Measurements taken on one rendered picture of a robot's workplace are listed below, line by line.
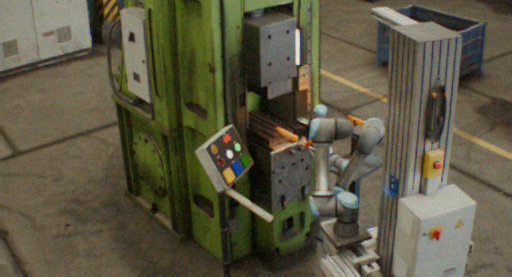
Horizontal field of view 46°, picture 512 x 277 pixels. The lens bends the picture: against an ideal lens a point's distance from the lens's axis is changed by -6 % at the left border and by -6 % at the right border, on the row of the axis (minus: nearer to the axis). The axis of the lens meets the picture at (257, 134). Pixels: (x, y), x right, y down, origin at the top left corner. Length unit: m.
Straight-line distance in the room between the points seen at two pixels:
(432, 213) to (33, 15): 6.84
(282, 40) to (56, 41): 5.46
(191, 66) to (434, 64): 1.90
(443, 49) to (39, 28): 6.81
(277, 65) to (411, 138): 1.33
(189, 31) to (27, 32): 4.96
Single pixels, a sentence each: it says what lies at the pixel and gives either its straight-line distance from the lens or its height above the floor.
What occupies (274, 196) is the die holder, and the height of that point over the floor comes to 0.57.
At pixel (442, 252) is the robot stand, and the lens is 3.28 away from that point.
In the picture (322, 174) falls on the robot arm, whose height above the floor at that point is 1.17.
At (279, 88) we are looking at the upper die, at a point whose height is 1.32.
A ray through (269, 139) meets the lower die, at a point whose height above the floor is 0.98.
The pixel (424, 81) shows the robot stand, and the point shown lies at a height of 1.83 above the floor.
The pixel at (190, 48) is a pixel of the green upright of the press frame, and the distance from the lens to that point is 4.28.
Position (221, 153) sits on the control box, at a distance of 3.83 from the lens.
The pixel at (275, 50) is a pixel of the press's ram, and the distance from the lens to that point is 4.06.
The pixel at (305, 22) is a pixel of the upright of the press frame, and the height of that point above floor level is 1.66.
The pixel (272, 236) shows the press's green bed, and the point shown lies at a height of 0.24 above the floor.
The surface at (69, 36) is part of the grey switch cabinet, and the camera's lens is 9.16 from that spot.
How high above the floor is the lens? 2.93
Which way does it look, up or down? 27 degrees down
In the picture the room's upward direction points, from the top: 2 degrees counter-clockwise
